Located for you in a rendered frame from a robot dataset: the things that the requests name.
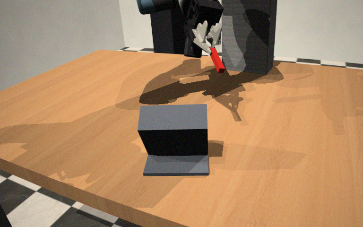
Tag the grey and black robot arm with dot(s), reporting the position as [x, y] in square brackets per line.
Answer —
[153, 6]

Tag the red rectangular bar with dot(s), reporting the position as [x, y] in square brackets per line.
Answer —
[216, 60]

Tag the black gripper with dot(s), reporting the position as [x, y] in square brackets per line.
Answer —
[202, 17]

